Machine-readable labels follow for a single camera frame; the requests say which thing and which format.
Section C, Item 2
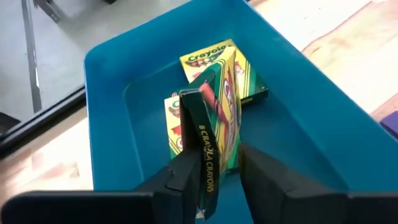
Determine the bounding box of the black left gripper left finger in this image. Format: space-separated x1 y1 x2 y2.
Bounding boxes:
133 146 203 224

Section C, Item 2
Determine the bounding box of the yellow Crayola crayon box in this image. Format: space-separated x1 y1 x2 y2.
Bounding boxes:
179 39 269 106
178 46 243 220
164 95 187 160

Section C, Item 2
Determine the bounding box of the black metal rig frame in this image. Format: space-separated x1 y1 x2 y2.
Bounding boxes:
0 86 86 159

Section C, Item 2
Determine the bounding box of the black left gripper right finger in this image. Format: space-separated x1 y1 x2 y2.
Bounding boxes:
238 142 349 224

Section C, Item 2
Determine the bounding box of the purple eraser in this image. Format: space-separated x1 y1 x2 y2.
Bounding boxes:
379 111 398 140

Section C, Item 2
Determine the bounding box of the blue plastic bin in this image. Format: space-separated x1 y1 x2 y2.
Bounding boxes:
84 0 398 224

